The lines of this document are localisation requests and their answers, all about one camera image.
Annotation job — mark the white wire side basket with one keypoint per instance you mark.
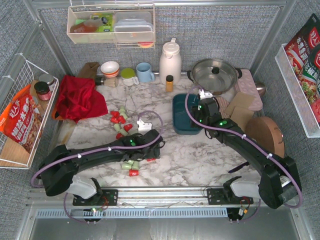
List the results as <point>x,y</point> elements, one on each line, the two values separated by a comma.
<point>13,155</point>

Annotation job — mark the clear plastic container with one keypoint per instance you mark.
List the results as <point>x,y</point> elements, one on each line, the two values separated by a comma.
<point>133,26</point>

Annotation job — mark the green lidded cup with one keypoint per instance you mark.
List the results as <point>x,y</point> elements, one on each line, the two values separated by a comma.
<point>129,77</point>

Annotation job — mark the cream wall storage box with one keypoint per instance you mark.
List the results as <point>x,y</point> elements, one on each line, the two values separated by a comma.
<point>82,30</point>

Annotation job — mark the red coffee capsule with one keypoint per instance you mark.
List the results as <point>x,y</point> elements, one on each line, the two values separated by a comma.
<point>150,159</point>

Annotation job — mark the pepper grinder bottle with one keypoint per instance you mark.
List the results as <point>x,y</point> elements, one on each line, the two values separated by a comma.
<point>107,82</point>

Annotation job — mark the striped oven mitt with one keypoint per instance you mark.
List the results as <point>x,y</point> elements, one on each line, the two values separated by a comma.
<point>223,104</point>

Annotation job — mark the blue mug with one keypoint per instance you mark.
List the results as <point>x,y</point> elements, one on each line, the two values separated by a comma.
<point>144,72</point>

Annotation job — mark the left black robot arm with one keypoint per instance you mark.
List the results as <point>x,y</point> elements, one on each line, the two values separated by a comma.
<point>61,165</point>

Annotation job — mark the stainless steel pot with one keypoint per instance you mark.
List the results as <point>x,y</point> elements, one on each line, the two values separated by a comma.
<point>214,75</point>

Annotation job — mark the brown cardboard sheet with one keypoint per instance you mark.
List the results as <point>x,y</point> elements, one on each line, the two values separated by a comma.
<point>241,116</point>
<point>242,100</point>

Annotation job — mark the red snack bag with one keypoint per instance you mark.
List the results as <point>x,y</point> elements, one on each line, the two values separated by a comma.
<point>19,121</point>

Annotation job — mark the pink egg tray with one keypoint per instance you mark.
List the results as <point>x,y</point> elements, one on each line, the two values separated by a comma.
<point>245,84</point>

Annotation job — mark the white thermos jug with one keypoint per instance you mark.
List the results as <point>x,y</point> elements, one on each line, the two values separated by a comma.
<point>170,62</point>

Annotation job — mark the round wooden board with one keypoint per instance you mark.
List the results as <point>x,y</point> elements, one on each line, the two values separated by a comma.
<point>267,134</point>

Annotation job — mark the dark lid jar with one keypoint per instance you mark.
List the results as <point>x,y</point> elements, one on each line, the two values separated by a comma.
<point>43,91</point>

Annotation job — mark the brown paper bag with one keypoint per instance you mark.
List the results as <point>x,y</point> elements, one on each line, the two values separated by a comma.
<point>89,70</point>

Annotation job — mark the teal storage basket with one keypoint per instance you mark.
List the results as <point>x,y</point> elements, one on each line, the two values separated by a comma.
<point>180,119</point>

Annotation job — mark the red seasoning packet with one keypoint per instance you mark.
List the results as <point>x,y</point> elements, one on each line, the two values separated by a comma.
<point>303,52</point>

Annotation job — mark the red cloth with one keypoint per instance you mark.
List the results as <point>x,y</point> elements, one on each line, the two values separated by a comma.
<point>78,99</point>

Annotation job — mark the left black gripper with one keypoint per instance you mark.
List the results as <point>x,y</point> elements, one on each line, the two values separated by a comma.
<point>155,152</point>

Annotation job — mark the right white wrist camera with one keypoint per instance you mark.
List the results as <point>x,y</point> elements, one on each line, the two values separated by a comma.
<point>204,94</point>

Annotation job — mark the silver lid jar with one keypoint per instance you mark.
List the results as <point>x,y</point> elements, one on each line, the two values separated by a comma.
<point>49,79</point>

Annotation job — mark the white orange striped bowl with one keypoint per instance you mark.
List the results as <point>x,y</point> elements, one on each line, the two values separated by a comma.
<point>110,69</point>

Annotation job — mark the red capsule near front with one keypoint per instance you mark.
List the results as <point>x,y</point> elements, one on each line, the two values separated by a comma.
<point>133,172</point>

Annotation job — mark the orange spice bottle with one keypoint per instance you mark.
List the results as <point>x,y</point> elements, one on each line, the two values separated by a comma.
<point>169,83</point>

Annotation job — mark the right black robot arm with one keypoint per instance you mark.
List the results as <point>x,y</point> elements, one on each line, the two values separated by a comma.
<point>279,178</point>

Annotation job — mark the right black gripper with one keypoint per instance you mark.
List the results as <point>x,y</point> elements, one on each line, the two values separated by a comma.
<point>196,115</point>

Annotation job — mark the white right wall basket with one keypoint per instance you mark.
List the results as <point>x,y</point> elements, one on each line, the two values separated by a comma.
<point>302,107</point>

